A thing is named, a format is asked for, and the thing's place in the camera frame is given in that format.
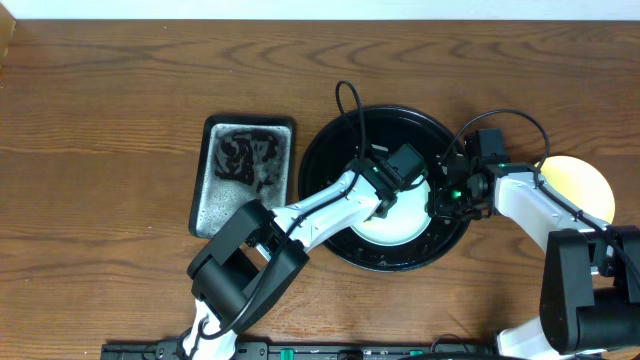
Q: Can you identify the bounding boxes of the light blue plate top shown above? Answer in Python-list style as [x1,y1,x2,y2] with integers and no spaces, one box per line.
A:
[351,176,431,247]

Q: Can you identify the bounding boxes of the yellow plate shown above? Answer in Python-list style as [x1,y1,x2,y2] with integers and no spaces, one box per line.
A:
[541,155,615,223]

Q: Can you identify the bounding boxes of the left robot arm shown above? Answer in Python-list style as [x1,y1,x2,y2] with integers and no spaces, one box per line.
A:
[180,159,415,359]

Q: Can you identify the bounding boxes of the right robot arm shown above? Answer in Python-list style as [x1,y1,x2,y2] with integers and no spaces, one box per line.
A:
[428,151,639,359]

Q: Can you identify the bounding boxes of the black round tray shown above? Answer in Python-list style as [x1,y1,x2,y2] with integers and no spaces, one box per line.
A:
[298,106,470,272]

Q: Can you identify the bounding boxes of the black rectangular soapy tray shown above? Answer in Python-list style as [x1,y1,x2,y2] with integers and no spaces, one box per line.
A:
[188,114,295,239]

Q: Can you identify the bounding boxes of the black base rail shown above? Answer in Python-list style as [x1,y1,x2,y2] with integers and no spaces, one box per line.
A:
[100,341,498,360]

